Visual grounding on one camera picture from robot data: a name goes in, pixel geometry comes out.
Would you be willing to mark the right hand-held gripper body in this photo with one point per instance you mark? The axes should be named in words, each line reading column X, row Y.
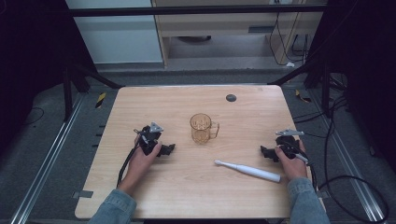
column 289, row 143

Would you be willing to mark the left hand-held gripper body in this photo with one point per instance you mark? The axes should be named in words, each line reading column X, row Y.
column 148, row 139

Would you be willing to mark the white electric toothbrush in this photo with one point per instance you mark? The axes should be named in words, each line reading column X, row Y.
column 249, row 170

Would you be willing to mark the person's right hand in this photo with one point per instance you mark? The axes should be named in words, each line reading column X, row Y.
column 293, row 167

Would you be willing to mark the person's left hand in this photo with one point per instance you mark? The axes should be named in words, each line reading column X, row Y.
column 139, row 168

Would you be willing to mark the yellow black tape strip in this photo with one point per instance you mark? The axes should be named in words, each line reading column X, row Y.
column 100, row 100
column 302, row 96

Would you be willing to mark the grey round table grommet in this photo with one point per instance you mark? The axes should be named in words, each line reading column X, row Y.
column 231, row 98

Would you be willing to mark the black metal stand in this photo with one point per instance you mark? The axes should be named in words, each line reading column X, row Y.
column 325, row 90
column 67, row 93

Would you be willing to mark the white plug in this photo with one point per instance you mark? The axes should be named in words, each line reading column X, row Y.
column 290, row 64

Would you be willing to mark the grey tape piece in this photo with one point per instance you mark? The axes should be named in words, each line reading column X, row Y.
column 82, row 194

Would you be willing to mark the black curtain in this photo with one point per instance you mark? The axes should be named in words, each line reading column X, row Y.
column 367, row 77
column 31, row 62

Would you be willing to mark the white cabinet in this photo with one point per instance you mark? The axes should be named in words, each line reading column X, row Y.
column 118, row 40

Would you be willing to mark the light wooden desk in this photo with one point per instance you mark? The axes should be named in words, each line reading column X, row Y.
column 218, row 23

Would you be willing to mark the aluminium floor rail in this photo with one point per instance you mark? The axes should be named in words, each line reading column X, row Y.
column 46, row 161
column 348, row 165

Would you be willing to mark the black horizontal frame bar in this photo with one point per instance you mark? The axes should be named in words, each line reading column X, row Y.
column 186, row 10

